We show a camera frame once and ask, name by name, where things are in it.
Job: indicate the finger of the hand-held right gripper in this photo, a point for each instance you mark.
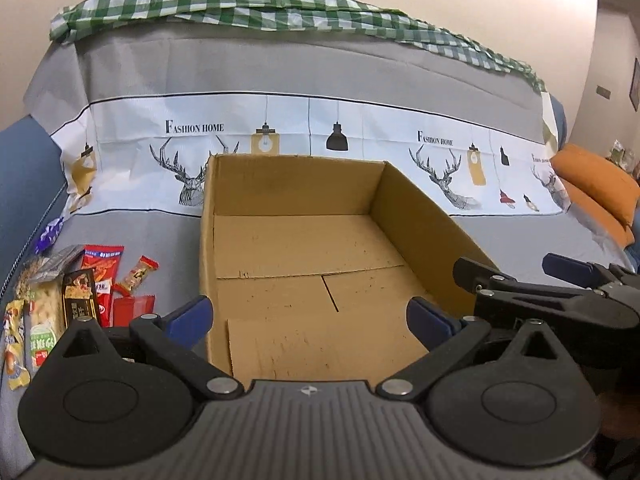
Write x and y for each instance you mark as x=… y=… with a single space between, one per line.
x=570 y=266
x=495 y=280

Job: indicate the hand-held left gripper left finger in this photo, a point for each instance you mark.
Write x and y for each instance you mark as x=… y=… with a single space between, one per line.
x=190 y=320

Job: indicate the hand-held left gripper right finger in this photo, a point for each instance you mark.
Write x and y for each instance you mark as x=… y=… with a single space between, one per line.
x=425 y=320

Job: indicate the red square packet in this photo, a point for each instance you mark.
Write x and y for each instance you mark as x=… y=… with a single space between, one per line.
x=132 y=310

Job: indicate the small orange snack bar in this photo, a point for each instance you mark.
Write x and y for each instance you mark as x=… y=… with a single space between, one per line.
x=137 y=272

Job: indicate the large red snack packet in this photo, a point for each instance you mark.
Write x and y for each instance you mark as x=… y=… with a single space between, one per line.
x=102 y=265

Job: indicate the black snack bar packet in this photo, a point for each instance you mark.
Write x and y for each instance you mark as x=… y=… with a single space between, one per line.
x=79 y=295

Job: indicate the brown cardboard box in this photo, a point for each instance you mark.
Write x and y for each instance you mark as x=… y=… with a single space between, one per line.
x=300 y=260

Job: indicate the silver snack packet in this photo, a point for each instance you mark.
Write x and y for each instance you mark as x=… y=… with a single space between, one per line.
x=62 y=260

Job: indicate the white green cracker packet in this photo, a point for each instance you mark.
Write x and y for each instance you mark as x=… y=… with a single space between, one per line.
x=42 y=330

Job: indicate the purple snack packet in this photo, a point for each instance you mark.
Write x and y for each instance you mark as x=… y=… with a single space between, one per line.
x=50 y=234

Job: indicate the yellow snack packet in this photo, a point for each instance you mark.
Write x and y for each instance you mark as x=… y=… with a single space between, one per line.
x=15 y=350

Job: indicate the orange cushion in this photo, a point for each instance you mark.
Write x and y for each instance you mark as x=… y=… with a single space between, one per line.
x=595 y=185

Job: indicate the green checked cloth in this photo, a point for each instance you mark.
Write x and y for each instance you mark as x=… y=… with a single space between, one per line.
x=200 y=0

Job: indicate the small wall plate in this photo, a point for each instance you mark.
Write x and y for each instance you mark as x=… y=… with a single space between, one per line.
x=603 y=92

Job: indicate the wall picture frame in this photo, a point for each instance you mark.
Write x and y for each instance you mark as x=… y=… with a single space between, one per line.
x=635 y=85

